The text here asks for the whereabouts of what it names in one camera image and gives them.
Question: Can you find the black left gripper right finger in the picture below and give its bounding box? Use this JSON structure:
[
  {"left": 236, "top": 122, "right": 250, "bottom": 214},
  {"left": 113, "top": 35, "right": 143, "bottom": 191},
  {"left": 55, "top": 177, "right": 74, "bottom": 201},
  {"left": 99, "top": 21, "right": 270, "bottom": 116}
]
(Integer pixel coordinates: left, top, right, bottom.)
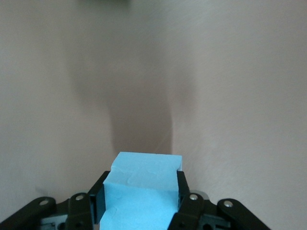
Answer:
[{"left": 167, "top": 169, "right": 272, "bottom": 230}]

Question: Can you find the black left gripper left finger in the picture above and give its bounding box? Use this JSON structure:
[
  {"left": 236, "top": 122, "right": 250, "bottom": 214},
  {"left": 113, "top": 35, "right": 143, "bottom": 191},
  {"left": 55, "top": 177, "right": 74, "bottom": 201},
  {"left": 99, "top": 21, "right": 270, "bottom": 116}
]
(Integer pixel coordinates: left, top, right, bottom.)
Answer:
[{"left": 0, "top": 170, "right": 111, "bottom": 230}]

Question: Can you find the light blue foam cube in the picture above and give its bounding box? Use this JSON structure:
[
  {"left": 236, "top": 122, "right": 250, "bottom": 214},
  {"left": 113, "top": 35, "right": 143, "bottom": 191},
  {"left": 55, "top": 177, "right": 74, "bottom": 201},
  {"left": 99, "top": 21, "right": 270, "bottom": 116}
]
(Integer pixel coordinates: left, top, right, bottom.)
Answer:
[{"left": 99, "top": 151, "right": 183, "bottom": 230}]

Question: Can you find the brown table mat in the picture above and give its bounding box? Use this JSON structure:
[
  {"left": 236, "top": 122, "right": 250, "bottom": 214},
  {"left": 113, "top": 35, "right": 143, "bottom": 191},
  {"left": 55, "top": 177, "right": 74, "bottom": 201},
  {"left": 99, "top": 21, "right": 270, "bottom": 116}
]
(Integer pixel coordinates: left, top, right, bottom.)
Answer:
[{"left": 0, "top": 0, "right": 307, "bottom": 230}]

